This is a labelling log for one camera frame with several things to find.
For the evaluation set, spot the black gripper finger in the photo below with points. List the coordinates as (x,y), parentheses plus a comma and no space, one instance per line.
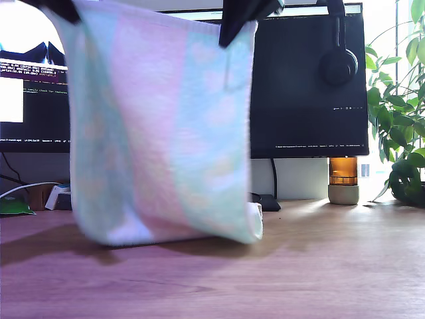
(239,13)
(63,8)

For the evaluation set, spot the pastel striped tea towel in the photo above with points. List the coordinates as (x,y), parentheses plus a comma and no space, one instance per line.
(159,133)

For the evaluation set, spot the black over-ear headphones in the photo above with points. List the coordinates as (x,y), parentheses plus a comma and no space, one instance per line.
(338,66)

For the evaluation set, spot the black Huawei monitor on stand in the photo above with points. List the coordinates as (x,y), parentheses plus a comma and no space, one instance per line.
(299,116)

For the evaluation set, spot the black monitor with terminal windows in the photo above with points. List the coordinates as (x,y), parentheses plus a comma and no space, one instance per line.
(33,133)

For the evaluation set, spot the white box with blue edge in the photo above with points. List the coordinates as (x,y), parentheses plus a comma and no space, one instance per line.
(52,197)

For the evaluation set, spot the amber glass lamp grey base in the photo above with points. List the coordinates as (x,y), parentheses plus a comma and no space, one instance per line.
(343,172)

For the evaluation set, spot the brown cardboard box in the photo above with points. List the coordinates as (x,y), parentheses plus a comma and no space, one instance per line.
(38,197)

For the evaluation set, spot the small dark box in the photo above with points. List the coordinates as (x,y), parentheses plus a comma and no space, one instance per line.
(64,201)

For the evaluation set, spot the green leafy houseplant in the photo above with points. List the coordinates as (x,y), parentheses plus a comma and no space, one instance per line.
(398,126)

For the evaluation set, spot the green foil packet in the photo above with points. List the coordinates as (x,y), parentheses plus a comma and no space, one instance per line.
(13,206)

